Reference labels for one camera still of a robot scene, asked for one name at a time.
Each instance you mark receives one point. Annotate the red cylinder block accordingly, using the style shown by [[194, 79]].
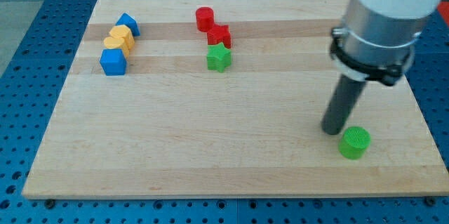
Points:
[[204, 19]]

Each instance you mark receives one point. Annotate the blue triangular block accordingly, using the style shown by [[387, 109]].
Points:
[[130, 22]]

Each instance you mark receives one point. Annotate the blue cube block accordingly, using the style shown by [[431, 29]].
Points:
[[113, 62]]

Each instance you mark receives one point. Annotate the light wooden board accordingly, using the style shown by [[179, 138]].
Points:
[[169, 128]]

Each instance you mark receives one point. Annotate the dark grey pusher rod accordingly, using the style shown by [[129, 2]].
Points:
[[342, 102]]

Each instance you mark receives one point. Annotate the green cylinder block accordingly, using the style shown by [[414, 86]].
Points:
[[354, 142]]

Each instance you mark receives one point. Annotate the red star block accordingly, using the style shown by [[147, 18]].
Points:
[[219, 34]]

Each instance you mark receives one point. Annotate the green star block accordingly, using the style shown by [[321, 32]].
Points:
[[218, 57]]

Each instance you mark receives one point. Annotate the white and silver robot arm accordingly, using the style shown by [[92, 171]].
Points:
[[375, 39]]

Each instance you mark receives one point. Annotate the yellow heart block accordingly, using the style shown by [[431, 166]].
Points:
[[117, 43]]

